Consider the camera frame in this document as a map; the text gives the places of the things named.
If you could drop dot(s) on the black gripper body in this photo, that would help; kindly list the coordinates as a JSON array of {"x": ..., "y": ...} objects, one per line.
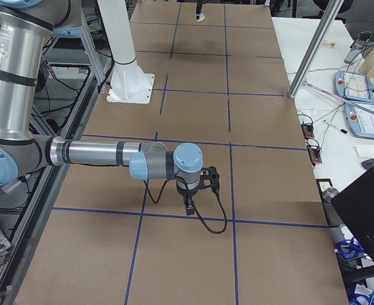
[{"x": 185, "y": 192}]

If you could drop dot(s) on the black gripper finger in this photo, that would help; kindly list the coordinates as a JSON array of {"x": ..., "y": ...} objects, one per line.
[
  {"x": 189, "y": 207},
  {"x": 199, "y": 6}
]

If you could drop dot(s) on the blue yellow call bell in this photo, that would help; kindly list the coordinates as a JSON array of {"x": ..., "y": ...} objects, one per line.
[{"x": 200, "y": 17}]

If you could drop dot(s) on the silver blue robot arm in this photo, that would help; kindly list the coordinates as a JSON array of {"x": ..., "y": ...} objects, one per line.
[{"x": 25, "y": 25}]

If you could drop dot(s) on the orange black connector block upper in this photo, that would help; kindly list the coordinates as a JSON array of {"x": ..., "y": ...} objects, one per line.
[{"x": 308, "y": 130}]

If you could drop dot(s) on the black marker pen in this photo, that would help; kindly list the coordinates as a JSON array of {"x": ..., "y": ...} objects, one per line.
[{"x": 335, "y": 127}]

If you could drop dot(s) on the black monitor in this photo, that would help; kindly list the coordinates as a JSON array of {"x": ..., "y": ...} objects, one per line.
[{"x": 355, "y": 207}]

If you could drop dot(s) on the upper blue teach pendant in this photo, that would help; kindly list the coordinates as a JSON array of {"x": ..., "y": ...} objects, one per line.
[{"x": 354, "y": 86}]

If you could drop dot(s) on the blue teach pendant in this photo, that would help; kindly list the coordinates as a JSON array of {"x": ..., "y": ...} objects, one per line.
[
  {"x": 360, "y": 122},
  {"x": 354, "y": 86}
]

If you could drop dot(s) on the black computer mouse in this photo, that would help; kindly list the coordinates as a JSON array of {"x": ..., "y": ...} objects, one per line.
[{"x": 368, "y": 164}]

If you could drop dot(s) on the lower blue teach pendant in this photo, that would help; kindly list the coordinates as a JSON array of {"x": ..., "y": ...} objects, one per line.
[{"x": 360, "y": 122}]

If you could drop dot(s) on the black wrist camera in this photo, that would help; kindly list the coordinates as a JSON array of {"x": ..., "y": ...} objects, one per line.
[{"x": 210, "y": 179}]

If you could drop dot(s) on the white camera post with base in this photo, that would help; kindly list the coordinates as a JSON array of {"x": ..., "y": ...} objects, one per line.
[{"x": 129, "y": 83}]

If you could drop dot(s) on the aluminium frame post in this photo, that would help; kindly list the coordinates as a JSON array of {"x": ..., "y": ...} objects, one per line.
[{"x": 323, "y": 27}]

